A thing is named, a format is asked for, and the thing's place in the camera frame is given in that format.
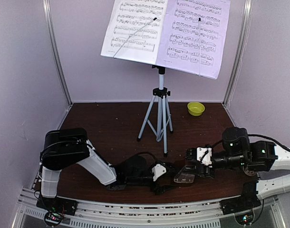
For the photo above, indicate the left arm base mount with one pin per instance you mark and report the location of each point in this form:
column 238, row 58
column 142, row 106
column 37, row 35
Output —
column 59, row 205

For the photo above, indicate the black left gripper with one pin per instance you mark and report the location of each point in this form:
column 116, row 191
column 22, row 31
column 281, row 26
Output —
column 159, row 190

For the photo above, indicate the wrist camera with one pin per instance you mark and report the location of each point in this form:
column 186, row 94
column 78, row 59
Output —
column 158, row 170
column 202, row 155

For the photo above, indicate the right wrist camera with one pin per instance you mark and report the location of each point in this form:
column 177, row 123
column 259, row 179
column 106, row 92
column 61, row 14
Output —
column 202, row 155

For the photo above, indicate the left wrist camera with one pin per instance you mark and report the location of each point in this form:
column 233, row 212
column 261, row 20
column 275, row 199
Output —
column 158, row 170

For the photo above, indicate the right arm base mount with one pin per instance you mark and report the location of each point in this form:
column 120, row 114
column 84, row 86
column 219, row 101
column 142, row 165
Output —
column 238, row 204

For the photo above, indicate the clear plastic metronome cover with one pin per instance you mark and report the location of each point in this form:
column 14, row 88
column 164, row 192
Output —
column 185, row 175

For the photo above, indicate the aluminium front rail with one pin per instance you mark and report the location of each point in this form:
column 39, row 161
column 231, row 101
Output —
column 93, row 214

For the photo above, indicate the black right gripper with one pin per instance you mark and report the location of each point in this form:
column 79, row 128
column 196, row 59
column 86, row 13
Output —
column 202, row 172

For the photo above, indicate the white perforated music stand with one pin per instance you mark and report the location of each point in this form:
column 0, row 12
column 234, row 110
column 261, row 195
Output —
column 161, row 93

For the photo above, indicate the lime green bowl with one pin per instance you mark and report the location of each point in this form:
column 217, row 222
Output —
column 195, row 108

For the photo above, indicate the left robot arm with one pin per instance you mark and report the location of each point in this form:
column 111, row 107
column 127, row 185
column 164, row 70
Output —
column 63, row 148

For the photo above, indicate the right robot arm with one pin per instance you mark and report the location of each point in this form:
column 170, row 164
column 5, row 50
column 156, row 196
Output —
column 265, row 155

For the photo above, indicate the sheet music page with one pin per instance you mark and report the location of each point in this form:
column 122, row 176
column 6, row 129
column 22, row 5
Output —
column 134, row 30

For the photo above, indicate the brown wooden metronome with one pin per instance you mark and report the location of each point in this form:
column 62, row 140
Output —
column 176, row 166

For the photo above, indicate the lavender bottom paper sheet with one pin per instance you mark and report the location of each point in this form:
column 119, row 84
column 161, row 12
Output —
column 193, row 36

